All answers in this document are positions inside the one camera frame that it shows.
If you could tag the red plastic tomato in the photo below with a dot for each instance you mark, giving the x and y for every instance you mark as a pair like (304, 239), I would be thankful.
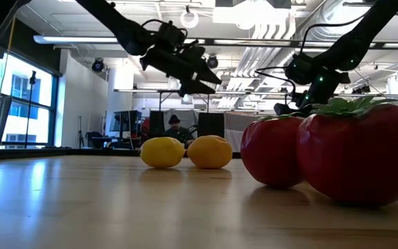
(271, 152)
(358, 155)

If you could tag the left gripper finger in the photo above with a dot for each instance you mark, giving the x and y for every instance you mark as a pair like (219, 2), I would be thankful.
(204, 75)
(195, 89)

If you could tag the white ceiling pipe bundle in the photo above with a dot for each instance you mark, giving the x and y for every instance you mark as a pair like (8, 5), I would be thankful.
(268, 31)

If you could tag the silver ventilation duct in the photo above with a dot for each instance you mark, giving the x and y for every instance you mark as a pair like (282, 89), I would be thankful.
(327, 20)

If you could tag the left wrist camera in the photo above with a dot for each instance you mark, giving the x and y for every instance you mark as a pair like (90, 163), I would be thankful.
(169, 32)

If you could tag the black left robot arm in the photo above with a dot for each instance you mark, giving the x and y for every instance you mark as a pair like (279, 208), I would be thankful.
(116, 24)

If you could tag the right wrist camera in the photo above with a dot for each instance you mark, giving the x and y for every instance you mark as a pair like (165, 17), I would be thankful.
(297, 69)

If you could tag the yellow plastic lemon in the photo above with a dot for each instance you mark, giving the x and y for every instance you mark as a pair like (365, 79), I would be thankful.
(162, 152)

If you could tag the large window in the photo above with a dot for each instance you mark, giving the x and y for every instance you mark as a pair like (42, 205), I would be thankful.
(29, 114)

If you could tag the orange yellow plastic mango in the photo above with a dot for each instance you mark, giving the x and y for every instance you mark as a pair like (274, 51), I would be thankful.
(210, 152)

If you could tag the long ceiling light strip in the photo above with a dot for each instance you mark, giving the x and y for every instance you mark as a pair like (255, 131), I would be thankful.
(81, 39)

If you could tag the black office chair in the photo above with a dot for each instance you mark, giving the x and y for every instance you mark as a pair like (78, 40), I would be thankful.
(94, 138)

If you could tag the black computer monitor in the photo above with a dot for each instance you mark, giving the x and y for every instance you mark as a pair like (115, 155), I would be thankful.
(157, 122)
(211, 124)
(126, 119)

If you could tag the black aluminium table frame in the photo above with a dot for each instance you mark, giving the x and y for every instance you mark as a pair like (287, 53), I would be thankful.
(64, 153)

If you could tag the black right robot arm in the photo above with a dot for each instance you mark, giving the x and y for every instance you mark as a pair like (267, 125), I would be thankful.
(358, 38)

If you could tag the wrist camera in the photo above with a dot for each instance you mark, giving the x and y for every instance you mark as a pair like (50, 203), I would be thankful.
(297, 69)
(169, 32)

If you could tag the black tripod stand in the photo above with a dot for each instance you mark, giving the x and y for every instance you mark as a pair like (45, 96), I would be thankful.
(30, 103)

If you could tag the white cloth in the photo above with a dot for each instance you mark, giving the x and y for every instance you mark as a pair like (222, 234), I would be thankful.
(235, 131)

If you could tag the round black ceiling camera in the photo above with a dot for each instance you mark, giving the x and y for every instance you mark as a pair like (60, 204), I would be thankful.
(212, 62)
(97, 65)

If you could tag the person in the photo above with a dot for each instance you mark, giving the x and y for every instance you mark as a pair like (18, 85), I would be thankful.
(180, 133)

